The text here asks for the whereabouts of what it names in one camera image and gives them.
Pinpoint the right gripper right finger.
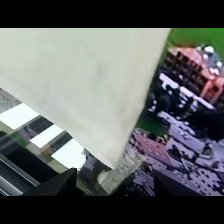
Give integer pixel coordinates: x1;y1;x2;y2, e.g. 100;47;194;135
151;169;202;197

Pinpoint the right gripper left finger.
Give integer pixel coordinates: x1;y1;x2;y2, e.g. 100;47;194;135
22;167;80;197

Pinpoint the white garment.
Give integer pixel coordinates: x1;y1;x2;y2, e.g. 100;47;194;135
0;28;172;170

